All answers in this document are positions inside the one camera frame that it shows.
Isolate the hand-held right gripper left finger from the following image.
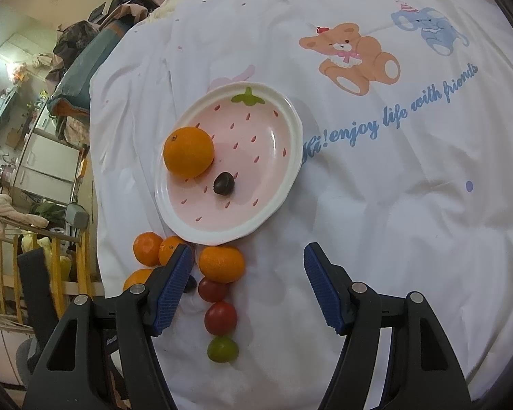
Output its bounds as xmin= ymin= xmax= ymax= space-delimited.
xmin=23 ymin=243 xmax=194 ymax=410

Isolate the large orange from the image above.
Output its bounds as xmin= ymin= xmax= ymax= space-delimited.
xmin=198 ymin=245 xmax=246 ymax=284
xmin=163 ymin=126 xmax=215 ymax=179

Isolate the green grape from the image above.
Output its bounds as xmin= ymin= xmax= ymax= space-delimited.
xmin=207 ymin=337 xmax=239 ymax=364

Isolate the pile of clothes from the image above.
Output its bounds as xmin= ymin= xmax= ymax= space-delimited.
xmin=53 ymin=0 xmax=172 ymax=78

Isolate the white printed blanket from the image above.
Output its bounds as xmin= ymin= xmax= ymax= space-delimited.
xmin=88 ymin=0 xmax=513 ymax=410

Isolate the small mandarin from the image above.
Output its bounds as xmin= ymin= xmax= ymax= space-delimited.
xmin=158 ymin=236 xmax=195 ymax=267
xmin=122 ymin=269 xmax=155 ymax=293
xmin=132 ymin=232 xmax=164 ymax=267

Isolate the beige towel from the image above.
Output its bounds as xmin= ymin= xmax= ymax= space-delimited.
xmin=0 ymin=193 xmax=50 ymax=233

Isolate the yellow wooden rack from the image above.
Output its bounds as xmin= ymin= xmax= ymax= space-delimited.
xmin=0 ymin=224 xmax=95 ymax=331

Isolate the white oval plate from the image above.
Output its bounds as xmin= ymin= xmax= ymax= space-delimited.
xmin=155 ymin=82 xmax=304 ymax=246

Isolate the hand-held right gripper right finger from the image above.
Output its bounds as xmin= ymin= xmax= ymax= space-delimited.
xmin=304 ymin=242 xmax=471 ymax=410

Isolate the teal cushion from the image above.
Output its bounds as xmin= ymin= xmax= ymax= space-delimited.
xmin=47 ymin=19 xmax=131 ymax=120

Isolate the grey metal stool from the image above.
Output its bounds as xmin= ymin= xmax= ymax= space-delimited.
xmin=63 ymin=204 xmax=90 ymax=242

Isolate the white cabinet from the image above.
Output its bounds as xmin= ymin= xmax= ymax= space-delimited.
xmin=14 ymin=129 xmax=85 ymax=189

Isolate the red cherry tomato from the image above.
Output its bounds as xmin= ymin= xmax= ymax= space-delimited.
xmin=197 ymin=277 xmax=230 ymax=303
xmin=204 ymin=301 xmax=239 ymax=336

